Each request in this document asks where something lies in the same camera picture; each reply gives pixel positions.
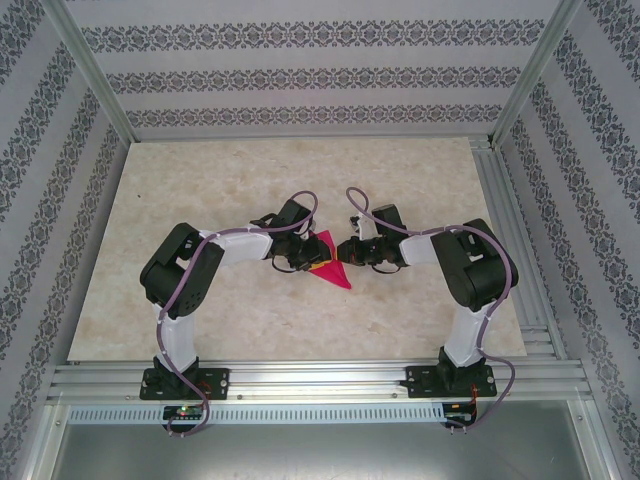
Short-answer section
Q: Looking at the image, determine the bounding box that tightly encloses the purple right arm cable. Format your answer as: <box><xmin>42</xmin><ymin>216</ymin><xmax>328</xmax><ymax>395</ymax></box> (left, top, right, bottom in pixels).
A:
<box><xmin>346</xmin><ymin>187</ymin><xmax>519</xmax><ymax>435</ymax></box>

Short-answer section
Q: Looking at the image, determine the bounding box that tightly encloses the short aluminium side rail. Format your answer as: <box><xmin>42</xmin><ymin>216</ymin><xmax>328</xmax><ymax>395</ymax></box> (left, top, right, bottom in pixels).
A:
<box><xmin>469</xmin><ymin>135</ymin><xmax>569</xmax><ymax>362</ymax></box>

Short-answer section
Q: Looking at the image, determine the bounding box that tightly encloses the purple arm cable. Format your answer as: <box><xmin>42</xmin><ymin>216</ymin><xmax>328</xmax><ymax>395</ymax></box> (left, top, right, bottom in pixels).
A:
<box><xmin>154</xmin><ymin>191</ymin><xmax>321</xmax><ymax>440</ymax></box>
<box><xmin>346</xmin><ymin>187</ymin><xmax>519</xmax><ymax>435</ymax></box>

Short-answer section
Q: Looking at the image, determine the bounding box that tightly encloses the slotted grey cable duct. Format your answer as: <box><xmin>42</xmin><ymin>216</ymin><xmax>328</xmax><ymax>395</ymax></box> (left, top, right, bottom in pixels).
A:
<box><xmin>67</xmin><ymin>403</ymin><xmax>446</xmax><ymax>424</ymax></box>

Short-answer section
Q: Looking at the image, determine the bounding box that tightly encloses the long aluminium mounting rail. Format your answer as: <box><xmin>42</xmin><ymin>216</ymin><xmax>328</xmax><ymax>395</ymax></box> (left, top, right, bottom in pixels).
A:
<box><xmin>47</xmin><ymin>360</ymin><xmax>586</xmax><ymax>402</ymax></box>

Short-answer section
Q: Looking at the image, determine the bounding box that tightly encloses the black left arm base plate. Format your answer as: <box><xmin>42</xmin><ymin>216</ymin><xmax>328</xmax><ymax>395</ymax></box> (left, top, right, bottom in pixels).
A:
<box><xmin>141</xmin><ymin>367</ymin><xmax>231</xmax><ymax>402</ymax></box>

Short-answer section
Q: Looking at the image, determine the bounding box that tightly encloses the black left gripper wire loop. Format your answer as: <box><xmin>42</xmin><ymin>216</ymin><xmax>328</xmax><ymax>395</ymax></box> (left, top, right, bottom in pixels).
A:
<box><xmin>269</xmin><ymin>254</ymin><xmax>302</xmax><ymax>276</ymax></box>

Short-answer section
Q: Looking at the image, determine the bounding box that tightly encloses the aluminium frame post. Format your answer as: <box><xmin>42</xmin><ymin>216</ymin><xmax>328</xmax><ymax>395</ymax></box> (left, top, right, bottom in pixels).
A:
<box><xmin>48</xmin><ymin>0</ymin><xmax>137</xmax><ymax>146</ymax></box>
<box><xmin>490</xmin><ymin>0</ymin><xmax>586</xmax><ymax>149</ymax></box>

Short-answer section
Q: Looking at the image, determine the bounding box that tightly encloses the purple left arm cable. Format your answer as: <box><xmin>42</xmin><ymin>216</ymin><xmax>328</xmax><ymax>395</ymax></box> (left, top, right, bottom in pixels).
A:
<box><xmin>154</xmin><ymin>191</ymin><xmax>321</xmax><ymax>440</ymax></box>

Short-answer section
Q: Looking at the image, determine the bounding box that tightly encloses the grey metal shelf panel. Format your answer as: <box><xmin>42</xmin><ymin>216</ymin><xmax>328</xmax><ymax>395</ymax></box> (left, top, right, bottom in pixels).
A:
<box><xmin>42</xmin><ymin>399</ymin><xmax>601</xmax><ymax>480</ymax></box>

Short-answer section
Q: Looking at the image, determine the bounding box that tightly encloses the pink paper sheet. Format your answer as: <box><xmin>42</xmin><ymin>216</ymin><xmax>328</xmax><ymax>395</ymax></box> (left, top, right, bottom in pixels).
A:
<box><xmin>307</xmin><ymin>229</ymin><xmax>354</xmax><ymax>291</ymax></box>

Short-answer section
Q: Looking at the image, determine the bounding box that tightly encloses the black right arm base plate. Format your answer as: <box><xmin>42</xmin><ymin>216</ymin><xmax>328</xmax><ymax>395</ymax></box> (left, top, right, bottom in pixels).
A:
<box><xmin>405</xmin><ymin>364</ymin><xmax>498</xmax><ymax>400</ymax></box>

